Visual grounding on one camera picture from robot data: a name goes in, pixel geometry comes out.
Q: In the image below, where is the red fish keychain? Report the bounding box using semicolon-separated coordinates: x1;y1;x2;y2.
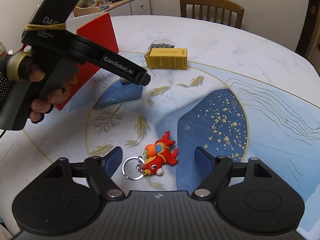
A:
121;131;179;181

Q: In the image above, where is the person's left hand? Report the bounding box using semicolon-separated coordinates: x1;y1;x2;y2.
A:
15;56;79;128

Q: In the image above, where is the small wooden child chair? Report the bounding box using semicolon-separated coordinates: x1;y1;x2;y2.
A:
73;7;101;17

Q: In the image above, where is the red white cardboard box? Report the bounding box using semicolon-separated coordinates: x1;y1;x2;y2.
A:
18;12;120;111

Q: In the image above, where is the low wooden white cabinet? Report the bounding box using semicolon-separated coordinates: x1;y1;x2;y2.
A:
72;0;153;17

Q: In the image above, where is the yellow small carton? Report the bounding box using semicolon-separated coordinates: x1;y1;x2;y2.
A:
144;48;188;70

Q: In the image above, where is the bag of dark beads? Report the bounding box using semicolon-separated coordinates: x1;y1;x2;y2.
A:
148;39;176;50

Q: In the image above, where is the wooden dining chair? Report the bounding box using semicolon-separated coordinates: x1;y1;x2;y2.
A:
180;0;245;29

